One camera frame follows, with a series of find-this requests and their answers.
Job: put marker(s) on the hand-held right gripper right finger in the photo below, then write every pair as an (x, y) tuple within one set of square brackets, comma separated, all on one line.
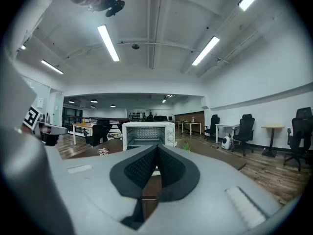
[(207, 185)]

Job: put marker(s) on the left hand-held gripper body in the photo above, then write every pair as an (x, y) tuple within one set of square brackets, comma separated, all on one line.
[(31, 117)]

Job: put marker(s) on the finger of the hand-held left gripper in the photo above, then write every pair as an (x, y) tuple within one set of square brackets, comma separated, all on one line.
[(57, 130)]

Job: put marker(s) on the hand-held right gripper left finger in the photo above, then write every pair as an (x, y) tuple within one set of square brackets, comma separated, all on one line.
[(97, 180)]

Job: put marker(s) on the white toaster oven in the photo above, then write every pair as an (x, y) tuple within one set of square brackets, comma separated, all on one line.
[(149, 125)]

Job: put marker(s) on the black railing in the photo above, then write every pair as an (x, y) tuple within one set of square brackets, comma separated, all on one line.
[(72, 120)]

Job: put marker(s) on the wooden desk with white legs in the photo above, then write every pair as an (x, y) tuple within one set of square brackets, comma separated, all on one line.
[(82, 125)]

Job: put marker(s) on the person's white shirt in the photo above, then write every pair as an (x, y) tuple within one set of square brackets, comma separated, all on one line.
[(14, 94)]

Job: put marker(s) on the pink potted flower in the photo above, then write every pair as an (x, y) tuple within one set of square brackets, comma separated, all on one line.
[(103, 151)]

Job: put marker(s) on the black office chair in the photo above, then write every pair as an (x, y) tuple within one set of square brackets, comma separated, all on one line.
[(300, 136), (96, 133), (106, 126), (244, 131), (212, 126)]

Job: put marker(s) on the green plant in white pot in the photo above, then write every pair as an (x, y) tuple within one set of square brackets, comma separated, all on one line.
[(186, 146)]

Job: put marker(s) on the white round appliance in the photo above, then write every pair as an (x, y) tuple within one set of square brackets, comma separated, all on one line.
[(226, 142)]

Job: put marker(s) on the white table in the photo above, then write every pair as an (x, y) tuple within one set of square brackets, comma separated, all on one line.
[(193, 124)]

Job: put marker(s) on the small wooden pedestal table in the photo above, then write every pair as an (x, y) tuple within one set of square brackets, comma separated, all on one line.
[(272, 126)]

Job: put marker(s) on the dome ceiling camera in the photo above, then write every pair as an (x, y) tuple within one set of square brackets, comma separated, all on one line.
[(135, 46)]

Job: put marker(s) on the black head-worn camera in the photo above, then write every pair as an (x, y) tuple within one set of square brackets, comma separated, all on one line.
[(113, 5)]

